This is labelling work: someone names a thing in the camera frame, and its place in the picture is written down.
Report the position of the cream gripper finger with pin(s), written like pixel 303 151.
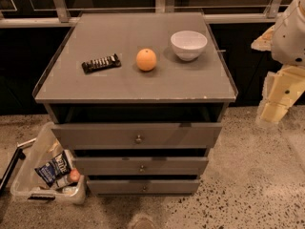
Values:
pixel 270 112

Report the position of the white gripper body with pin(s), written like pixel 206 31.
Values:
pixel 290 37

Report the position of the grey bottom drawer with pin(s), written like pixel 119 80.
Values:
pixel 153 187

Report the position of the grey drawer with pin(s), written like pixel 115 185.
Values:
pixel 153 187
pixel 137 135
pixel 140 166

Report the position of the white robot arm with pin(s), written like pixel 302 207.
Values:
pixel 285 40

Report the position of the grey top drawer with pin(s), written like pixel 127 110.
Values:
pixel 137 135

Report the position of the grey drawer cabinet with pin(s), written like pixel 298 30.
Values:
pixel 173 92

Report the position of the grey middle drawer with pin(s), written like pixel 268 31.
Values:
pixel 140 166

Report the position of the white ceramic bowl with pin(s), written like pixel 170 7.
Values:
pixel 188 45

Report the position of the orange fruit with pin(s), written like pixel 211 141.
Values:
pixel 146 60

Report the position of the black snack bar wrapper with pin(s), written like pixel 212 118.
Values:
pixel 101 64

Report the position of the red apple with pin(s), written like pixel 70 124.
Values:
pixel 74 175

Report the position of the blue chip bag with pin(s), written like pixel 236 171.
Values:
pixel 54 169

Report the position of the clear plastic bin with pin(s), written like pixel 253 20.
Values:
pixel 30 187

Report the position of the metal railing frame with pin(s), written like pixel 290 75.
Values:
pixel 65 13

